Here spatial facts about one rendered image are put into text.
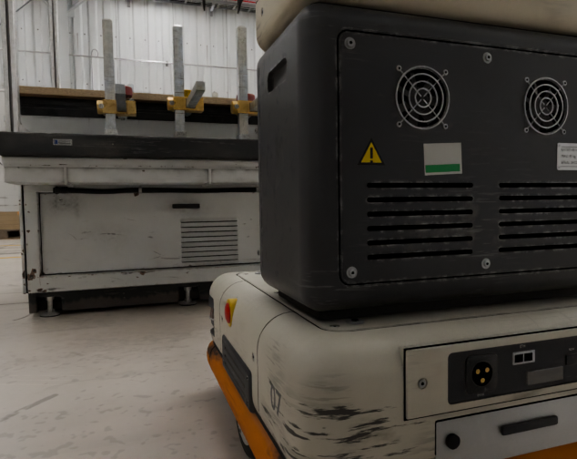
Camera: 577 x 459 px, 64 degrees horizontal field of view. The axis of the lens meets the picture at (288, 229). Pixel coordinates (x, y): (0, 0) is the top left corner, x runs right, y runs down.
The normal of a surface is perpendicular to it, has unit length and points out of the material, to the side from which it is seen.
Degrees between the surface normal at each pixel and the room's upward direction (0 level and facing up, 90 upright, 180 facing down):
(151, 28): 90
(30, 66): 90
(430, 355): 90
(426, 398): 90
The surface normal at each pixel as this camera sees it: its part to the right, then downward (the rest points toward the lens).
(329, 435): 0.03, 0.05
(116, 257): 0.32, 0.05
